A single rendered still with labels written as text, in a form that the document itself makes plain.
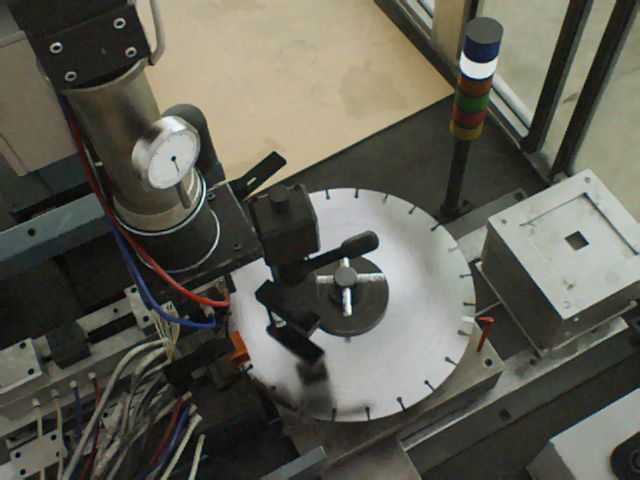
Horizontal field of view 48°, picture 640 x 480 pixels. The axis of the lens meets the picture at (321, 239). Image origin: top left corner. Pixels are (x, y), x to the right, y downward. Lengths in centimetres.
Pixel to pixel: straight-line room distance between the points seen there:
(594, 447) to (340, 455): 31
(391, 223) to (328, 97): 45
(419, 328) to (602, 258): 30
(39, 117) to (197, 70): 92
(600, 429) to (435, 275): 27
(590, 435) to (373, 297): 31
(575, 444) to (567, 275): 23
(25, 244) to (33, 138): 39
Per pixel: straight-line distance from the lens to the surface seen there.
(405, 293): 93
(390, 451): 100
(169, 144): 48
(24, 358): 106
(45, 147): 58
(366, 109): 135
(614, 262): 107
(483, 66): 93
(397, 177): 127
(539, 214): 107
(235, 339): 90
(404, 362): 89
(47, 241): 94
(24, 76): 53
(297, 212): 64
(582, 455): 95
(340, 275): 88
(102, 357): 106
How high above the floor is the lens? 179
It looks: 60 degrees down
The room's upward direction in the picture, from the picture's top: 6 degrees counter-clockwise
